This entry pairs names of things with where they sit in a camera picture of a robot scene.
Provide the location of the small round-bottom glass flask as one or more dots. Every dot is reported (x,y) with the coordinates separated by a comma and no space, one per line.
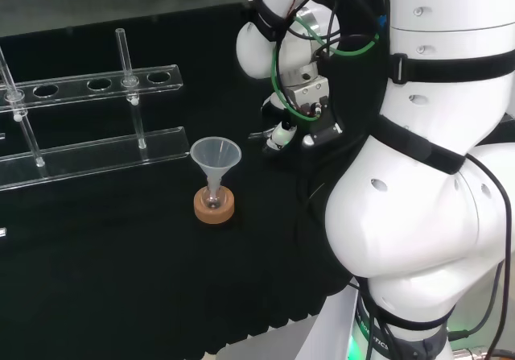
(212,199)

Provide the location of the clear acrylic funnel stand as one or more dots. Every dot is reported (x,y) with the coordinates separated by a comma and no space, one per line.
(100,150)

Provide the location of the black bench cloth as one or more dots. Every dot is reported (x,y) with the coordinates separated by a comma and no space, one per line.
(120,275)

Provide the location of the translucent plastic funnel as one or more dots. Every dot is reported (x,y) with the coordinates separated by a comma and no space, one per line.
(215,152)

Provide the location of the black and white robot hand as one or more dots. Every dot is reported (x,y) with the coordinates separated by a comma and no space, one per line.
(322,114)

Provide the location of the clear glass weighing funnel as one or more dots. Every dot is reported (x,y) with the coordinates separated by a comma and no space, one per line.
(256,135)

